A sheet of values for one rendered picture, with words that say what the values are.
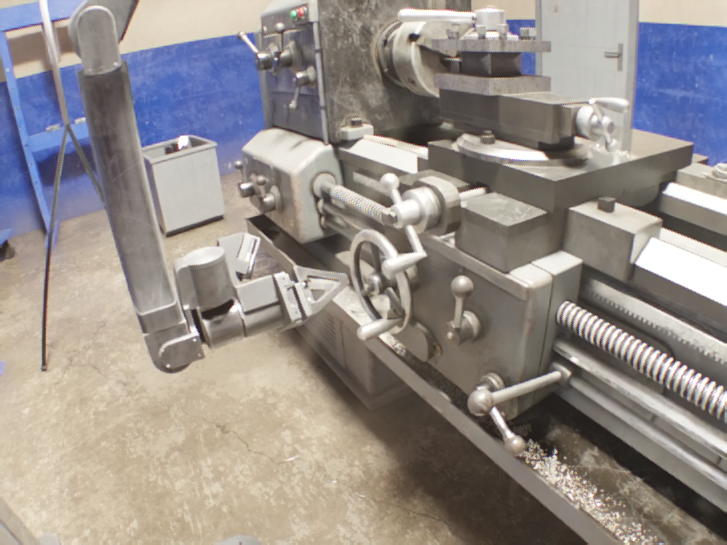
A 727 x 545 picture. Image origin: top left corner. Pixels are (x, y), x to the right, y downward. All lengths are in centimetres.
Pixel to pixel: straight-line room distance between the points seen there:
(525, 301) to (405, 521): 80
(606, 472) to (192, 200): 295
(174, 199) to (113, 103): 278
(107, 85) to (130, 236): 17
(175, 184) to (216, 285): 271
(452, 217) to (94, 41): 56
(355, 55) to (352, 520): 129
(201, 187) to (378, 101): 207
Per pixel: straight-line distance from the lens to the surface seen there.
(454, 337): 81
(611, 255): 76
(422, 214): 75
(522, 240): 73
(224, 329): 61
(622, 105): 73
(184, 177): 329
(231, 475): 153
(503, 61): 93
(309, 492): 143
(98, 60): 52
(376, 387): 162
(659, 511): 97
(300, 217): 145
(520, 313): 74
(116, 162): 54
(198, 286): 59
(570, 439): 103
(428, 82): 131
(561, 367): 84
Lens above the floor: 114
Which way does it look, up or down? 27 degrees down
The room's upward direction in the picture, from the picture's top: 5 degrees counter-clockwise
